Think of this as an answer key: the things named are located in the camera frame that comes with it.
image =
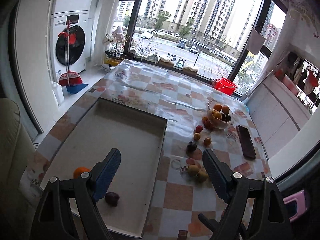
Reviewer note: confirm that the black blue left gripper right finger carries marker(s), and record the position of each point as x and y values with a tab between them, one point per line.
220	175

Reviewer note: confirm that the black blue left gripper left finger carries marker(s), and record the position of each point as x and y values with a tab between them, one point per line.
103	173

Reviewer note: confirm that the yellow green fruit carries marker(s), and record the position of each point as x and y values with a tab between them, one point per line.
193	170
201	176

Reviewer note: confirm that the orange fruit in tray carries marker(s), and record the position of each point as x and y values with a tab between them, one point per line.
78	171

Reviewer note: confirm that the dark plum in tray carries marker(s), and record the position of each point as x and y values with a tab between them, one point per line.
112	199

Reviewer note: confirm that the white shallow tray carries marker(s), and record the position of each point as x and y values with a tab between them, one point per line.
121	147

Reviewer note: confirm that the black smartphone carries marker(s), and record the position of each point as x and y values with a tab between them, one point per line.
246	142

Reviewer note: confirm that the orange small fruit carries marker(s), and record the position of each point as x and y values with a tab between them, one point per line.
207	141

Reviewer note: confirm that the dark plum on table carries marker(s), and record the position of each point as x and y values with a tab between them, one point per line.
191	147

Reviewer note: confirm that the yellow small fruit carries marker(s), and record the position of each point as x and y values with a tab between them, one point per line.
197	136

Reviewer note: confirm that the red cherry tomato fruit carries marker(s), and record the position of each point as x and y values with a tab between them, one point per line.
199	129

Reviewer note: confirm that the glass fruit bowl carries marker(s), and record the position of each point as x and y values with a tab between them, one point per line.
219	115

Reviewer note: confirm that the checkered tablecloth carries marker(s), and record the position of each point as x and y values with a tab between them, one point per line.
182	100

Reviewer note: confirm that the white cabinet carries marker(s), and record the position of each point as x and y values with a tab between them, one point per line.
277	113

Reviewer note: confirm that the blue dustpan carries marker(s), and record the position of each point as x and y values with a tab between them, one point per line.
74	89

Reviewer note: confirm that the red plastic bucket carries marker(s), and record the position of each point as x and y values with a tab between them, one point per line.
225	86

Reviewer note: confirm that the beige sofa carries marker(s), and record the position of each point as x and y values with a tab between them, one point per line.
16	147

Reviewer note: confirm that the red broom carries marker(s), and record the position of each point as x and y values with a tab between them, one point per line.
69	78

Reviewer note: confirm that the white washing machine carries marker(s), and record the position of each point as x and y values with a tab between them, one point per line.
76	23

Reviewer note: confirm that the hanging grey towel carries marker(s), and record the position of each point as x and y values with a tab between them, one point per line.
254	42

